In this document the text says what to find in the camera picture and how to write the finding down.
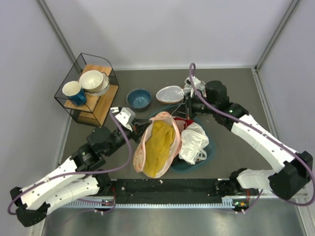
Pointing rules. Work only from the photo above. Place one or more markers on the floral mesh laundry bag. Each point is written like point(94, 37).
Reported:
point(139, 157)

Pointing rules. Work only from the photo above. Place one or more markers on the cream ceramic bowl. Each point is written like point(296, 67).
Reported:
point(91, 81)

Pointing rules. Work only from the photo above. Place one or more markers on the black wire wooden shelf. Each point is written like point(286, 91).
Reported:
point(95, 111)

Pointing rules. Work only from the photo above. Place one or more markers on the teal plastic basin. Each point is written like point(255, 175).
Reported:
point(182, 166)

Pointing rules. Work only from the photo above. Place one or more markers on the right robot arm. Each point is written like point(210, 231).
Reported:
point(290, 171)

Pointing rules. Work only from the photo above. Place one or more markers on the dark blue ceramic bowl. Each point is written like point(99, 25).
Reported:
point(139, 99)

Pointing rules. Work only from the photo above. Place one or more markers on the yellow bra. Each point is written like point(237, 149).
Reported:
point(158, 147)

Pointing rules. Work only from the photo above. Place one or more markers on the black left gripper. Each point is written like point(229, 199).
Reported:
point(139, 127)

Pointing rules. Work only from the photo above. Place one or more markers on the white bowl underneath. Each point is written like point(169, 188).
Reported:
point(102, 89)

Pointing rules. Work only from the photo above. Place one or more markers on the blue mug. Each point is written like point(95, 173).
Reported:
point(75, 93)

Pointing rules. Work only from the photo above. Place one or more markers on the white bra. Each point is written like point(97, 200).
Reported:
point(194, 140)

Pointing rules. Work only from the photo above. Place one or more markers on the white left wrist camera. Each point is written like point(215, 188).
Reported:
point(124, 116)

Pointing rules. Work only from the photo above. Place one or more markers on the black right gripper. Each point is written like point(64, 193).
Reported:
point(182, 111)

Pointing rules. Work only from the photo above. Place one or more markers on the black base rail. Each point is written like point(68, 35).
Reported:
point(171, 191)

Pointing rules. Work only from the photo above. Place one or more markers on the white insulated lunch bag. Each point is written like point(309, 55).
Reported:
point(175, 94)

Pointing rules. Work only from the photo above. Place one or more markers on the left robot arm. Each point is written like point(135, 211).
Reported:
point(78, 176)

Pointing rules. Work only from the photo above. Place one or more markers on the red bra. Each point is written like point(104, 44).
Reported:
point(187, 122)

